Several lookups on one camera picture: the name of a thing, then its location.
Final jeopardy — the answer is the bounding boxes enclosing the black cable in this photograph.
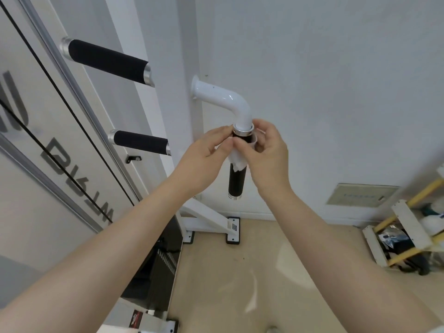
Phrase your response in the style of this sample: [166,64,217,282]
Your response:
[0,1,135,207]
[0,99,115,224]

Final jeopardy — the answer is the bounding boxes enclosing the black weight stack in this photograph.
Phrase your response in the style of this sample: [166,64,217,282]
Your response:
[120,215,184,311]

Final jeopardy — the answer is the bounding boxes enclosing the white base leg black foot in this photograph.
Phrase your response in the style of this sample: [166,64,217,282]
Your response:
[178,197,242,245]

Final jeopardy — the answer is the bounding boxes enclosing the silver guide rail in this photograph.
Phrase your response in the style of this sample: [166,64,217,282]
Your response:
[15,0,143,205]

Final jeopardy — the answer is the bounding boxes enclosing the person's right hand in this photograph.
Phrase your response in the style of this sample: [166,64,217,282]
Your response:
[232,119,293,199]

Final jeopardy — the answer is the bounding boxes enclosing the beige wall panel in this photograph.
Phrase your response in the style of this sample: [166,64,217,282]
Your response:
[326,183,400,209]

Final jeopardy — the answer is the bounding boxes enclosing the white machine upright frame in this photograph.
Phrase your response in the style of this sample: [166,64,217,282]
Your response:
[35,0,205,240]

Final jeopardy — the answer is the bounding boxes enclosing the white tissue wipe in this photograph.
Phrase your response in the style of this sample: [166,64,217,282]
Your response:
[229,134,259,172]

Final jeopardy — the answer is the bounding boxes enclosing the white and yellow rack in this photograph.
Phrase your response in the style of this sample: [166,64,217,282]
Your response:
[362,176,444,268]

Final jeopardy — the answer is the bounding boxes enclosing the person's right forearm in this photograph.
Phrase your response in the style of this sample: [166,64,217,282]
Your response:
[259,185,444,333]

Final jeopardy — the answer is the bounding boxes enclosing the white bottle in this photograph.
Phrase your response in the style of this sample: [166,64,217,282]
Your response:
[418,201,444,236]

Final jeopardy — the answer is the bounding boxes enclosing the black plastic bag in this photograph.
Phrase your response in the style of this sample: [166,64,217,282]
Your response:
[378,225,411,255]

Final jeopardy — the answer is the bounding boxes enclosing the long black foam handle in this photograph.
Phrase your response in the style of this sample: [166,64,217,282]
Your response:
[59,37,156,88]

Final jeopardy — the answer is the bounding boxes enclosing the short black foam handle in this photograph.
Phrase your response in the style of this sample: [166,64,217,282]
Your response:
[107,129,172,157]

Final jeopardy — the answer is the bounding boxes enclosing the black foam grip chrome ends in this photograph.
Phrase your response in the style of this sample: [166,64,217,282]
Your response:
[228,125,256,200]

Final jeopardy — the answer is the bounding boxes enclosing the person's left forearm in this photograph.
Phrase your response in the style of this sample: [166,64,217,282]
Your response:
[0,175,201,333]

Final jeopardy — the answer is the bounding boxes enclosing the person's left hand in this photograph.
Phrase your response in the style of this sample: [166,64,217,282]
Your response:
[173,125,237,199]

